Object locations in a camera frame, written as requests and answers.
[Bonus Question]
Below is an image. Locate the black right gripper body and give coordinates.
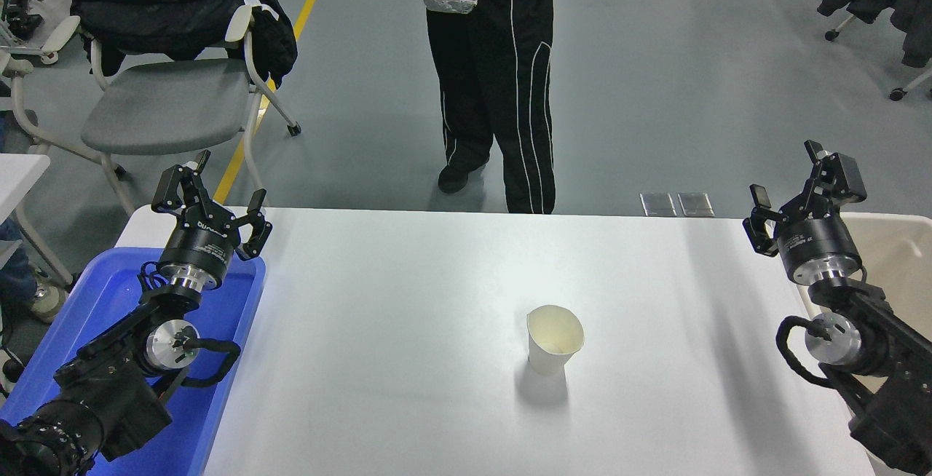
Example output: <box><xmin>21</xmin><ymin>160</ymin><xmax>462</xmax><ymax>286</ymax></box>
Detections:
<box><xmin>777</xmin><ymin>214</ymin><xmax>862</xmax><ymax>273</ymax></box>

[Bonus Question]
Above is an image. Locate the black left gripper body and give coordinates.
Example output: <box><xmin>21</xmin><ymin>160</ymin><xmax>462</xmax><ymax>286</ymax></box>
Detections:
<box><xmin>160</xmin><ymin>215</ymin><xmax>240</xmax><ymax>280</ymax></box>

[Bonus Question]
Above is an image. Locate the white paper cup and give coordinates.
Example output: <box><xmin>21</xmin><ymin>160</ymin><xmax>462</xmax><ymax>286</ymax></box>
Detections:
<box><xmin>526</xmin><ymin>305</ymin><xmax>585</xmax><ymax>376</ymax></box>

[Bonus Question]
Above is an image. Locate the large pale bin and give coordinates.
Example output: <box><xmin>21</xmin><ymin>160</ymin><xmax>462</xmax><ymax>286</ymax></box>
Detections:
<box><xmin>799</xmin><ymin>212</ymin><xmax>932</xmax><ymax>476</ymax></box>

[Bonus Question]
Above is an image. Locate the grey seat chair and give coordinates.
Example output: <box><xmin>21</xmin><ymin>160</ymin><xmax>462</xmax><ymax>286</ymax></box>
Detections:
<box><xmin>0</xmin><ymin>0</ymin><xmax>303</xmax><ymax>216</ymax></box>

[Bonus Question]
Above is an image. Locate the blue plastic tray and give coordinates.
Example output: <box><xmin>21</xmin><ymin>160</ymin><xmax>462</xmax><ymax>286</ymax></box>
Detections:
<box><xmin>0</xmin><ymin>246</ymin><xmax>266</xmax><ymax>476</ymax></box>

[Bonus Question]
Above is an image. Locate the white caster chair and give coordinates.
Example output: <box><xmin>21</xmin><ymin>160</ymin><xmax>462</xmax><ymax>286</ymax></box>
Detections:
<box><xmin>825</xmin><ymin>14</ymin><xmax>932</xmax><ymax>102</ymax></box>

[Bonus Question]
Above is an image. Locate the white side table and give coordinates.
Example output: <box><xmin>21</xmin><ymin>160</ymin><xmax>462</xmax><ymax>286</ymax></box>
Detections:
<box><xmin>0</xmin><ymin>154</ymin><xmax>74</xmax><ymax>287</ymax></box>

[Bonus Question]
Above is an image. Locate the seated person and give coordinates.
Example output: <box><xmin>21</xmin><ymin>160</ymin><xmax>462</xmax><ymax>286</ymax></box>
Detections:
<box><xmin>0</xmin><ymin>218</ymin><xmax>70</xmax><ymax>324</ymax></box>

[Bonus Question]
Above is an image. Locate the standing person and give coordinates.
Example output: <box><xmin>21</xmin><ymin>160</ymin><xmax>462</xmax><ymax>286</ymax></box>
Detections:
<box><xmin>399</xmin><ymin>0</ymin><xmax>560</xmax><ymax>215</ymax></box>

